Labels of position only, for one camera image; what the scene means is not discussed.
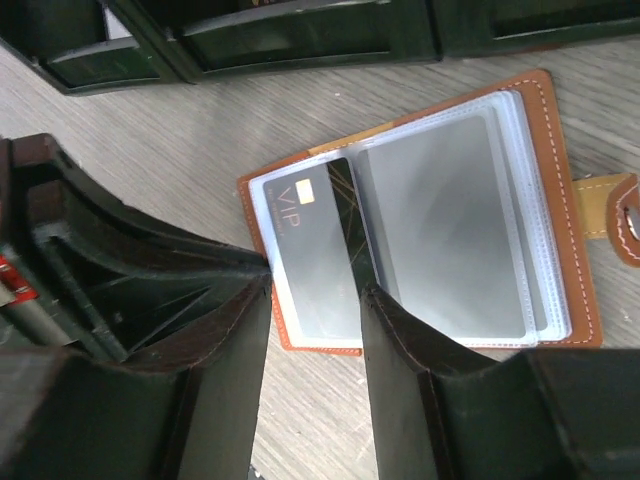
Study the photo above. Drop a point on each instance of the black VIP card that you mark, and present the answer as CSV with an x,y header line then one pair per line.
x,y
312,230

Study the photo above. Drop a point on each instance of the brown leather card holder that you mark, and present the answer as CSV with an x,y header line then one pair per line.
x,y
588,208

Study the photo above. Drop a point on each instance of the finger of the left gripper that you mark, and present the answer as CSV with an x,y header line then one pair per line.
x,y
81,268

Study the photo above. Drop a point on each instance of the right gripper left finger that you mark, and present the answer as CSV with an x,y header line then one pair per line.
x,y
183,408

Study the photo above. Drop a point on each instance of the black card organizer tray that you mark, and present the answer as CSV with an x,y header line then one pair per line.
x,y
89,47

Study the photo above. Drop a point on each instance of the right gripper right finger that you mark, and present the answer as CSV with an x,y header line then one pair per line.
x,y
442,411

